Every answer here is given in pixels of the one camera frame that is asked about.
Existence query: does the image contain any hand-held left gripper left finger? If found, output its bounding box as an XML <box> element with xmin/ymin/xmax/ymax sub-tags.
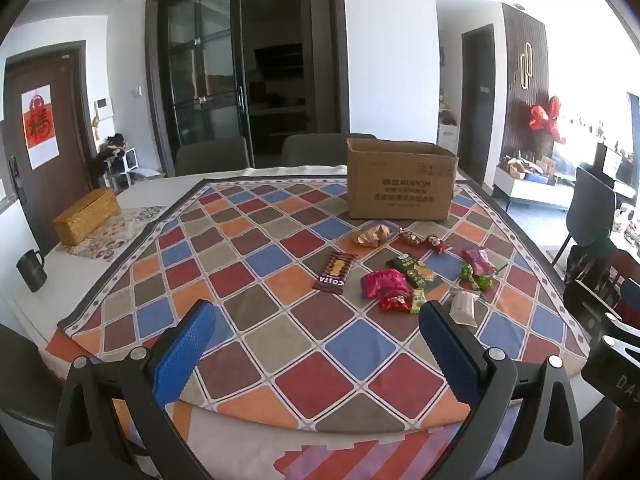
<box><xmin>52</xmin><ymin>300</ymin><xmax>217</xmax><ymax>480</ymax></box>

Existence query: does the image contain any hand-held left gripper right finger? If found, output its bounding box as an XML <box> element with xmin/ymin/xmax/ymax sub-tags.
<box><xmin>419</xmin><ymin>301</ymin><xmax>583</xmax><ymax>480</ymax></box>

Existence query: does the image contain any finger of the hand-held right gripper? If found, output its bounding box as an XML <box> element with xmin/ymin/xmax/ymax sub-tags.
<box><xmin>621</xmin><ymin>279</ymin><xmax>640</xmax><ymax>322</ymax></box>
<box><xmin>564</xmin><ymin>280</ymin><xmax>626</xmax><ymax>334</ymax></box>

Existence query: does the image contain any brown biscuit packet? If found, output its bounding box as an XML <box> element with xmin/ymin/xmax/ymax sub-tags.
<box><xmin>312</xmin><ymin>252</ymin><xmax>357</xmax><ymax>295</ymax></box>

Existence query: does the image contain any brown cardboard box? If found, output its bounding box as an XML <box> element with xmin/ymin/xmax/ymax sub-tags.
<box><xmin>346</xmin><ymin>137</ymin><xmax>459</xmax><ymax>221</ymax></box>

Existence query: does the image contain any dark green cloth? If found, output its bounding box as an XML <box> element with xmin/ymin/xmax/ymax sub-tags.
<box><xmin>566</xmin><ymin>237</ymin><xmax>619</xmax><ymax>285</ymax></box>

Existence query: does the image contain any white snack packet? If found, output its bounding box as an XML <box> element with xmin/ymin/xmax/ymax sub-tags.
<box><xmin>448</xmin><ymin>290</ymin><xmax>481</xmax><ymax>328</ymax></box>

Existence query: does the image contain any red candy packet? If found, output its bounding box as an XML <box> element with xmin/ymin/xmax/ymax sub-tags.
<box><xmin>379</xmin><ymin>290</ymin><xmax>414</xmax><ymax>313</ymax></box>

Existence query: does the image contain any dark green snack packet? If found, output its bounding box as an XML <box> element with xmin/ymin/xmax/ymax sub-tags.
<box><xmin>386</xmin><ymin>254</ymin><xmax>435</xmax><ymax>290</ymax></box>

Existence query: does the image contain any dark office chair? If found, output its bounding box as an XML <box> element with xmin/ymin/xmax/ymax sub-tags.
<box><xmin>554</xmin><ymin>166</ymin><xmax>617</xmax><ymax>281</ymax></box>

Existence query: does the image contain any magenta snack packet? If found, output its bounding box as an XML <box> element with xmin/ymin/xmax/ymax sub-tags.
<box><xmin>361</xmin><ymin>269</ymin><xmax>414</xmax><ymax>300</ymax></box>

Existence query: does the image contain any pink striped snack packet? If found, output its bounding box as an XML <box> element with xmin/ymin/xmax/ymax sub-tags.
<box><xmin>461</xmin><ymin>247</ymin><xmax>494</xmax><ymax>275</ymax></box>

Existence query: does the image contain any checkered colourful tablecloth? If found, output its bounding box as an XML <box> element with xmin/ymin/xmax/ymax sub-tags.
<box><xmin>40</xmin><ymin>164</ymin><xmax>591</xmax><ymax>480</ymax></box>

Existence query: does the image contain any white low cabinet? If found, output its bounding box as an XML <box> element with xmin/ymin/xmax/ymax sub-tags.
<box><xmin>492</xmin><ymin>164</ymin><xmax>577</xmax><ymax>212</ymax></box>

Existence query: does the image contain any crumpled tan snack wrapper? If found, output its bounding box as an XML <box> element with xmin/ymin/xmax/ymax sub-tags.
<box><xmin>351</xmin><ymin>224</ymin><xmax>399</xmax><ymax>250</ymax></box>

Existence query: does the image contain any patterned placemat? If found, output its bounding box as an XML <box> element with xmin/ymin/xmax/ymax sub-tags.
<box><xmin>69</xmin><ymin>204</ymin><xmax>167</xmax><ymax>261</ymax></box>

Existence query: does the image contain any woven tan tissue box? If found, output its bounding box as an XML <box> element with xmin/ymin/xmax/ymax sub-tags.
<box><xmin>52</xmin><ymin>187</ymin><xmax>120</xmax><ymax>246</ymax></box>

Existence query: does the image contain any black mug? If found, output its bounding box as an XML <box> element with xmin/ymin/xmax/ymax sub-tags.
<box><xmin>16</xmin><ymin>249</ymin><xmax>48</xmax><ymax>294</ymax></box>

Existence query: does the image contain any red bow decoration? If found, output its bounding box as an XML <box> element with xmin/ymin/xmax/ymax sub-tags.
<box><xmin>528</xmin><ymin>95</ymin><xmax>567</xmax><ymax>144</ymax></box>

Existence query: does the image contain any grey dining chair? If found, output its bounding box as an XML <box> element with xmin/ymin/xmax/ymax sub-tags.
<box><xmin>281</xmin><ymin>133</ymin><xmax>377</xmax><ymax>167</ymax></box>
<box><xmin>175</xmin><ymin>135</ymin><xmax>251</xmax><ymax>177</ymax></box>

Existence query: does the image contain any white rack with plush toys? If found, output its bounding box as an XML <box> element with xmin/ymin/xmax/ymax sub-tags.
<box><xmin>94</xmin><ymin>132</ymin><xmax>139</xmax><ymax>192</ymax></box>

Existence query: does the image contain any brown entrance door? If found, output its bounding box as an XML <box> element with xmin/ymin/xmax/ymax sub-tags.
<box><xmin>2</xmin><ymin>42</ymin><xmax>98</xmax><ymax>256</ymax></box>

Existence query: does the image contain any black door lock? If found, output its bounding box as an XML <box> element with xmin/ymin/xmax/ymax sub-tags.
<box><xmin>7</xmin><ymin>156</ymin><xmax>21</xmax><ymax>202</ymax></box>

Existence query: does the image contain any red and white door poster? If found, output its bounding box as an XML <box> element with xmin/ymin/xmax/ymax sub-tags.
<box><xmin>21</xmin><ymin>84</ymin><xmax>60</xmax><ymax>170</ymax></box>

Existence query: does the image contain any dark glass sliding door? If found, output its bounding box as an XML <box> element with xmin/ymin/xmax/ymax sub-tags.
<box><xmin>144</xmin><ymin>0</ymin><xmax>349</xmax><ymax>177</ymax></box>

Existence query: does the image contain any gold wall ornament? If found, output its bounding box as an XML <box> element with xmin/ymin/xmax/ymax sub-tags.
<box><xmin>516</xmin><ymin>44</ymin><xmax>534</xmax><ymax>91</ymax></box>

